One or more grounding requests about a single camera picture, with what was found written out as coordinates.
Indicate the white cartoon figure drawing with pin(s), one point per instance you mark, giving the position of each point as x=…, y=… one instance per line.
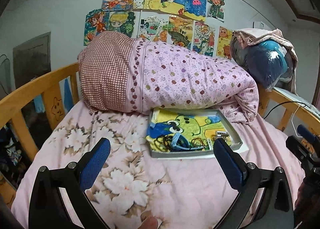
x=204, y=39

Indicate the orange landscape drawing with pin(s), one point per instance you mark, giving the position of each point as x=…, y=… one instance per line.
x=180, y=31

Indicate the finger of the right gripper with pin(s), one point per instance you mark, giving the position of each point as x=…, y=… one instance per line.
x=306, y=134
x=302, y=150

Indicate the colourful frog drawing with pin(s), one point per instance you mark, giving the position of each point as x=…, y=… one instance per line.
x=190, y=130

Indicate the grey wall panel door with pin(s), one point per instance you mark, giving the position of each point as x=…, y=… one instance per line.
x=31, y=59

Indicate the pink floral bed sheet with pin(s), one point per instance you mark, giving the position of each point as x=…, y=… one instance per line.
x=188, y=193

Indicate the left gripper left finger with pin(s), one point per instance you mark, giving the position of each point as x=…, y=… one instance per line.
x=47, y=208

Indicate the grey hair claw clip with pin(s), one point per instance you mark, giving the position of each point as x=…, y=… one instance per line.
x=222, y=134

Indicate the white doodle drawing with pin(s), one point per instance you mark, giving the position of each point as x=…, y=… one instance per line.
x=154, y=28

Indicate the silver metal hair clip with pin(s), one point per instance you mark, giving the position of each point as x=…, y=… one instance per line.
x=209, y=143

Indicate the orange-haired girl drawing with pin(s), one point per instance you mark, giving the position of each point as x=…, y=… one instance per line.
x=95, y=23

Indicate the person's left hand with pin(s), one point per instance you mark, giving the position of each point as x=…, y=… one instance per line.
x=149, y=223

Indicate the blond boy drawing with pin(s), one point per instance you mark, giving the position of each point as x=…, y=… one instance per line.
x=122, y=22

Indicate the red-haired character drawing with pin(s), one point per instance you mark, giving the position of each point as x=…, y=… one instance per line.
x=216, y=9

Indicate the reclining girl drawing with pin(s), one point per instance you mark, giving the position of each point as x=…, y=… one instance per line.
x=117, y=5

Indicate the pink rolled apple-print quilt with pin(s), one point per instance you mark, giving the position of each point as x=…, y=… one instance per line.
x=118, y=73

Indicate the plastic bag of clothes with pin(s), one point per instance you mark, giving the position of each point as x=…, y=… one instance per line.
x=269, y=63

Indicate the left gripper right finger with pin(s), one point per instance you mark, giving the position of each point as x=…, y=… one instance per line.
x=275, y=208

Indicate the person's right hand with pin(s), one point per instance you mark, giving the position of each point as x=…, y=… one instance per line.
x=306, y=212

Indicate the blue sea beach drawing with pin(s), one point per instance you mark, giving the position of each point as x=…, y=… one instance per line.
x=194, y=9

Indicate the yellow bear drawing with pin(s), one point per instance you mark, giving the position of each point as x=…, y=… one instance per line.
x=223, y=43

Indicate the grey shallow tray box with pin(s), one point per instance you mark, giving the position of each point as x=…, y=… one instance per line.
x=192, y=133

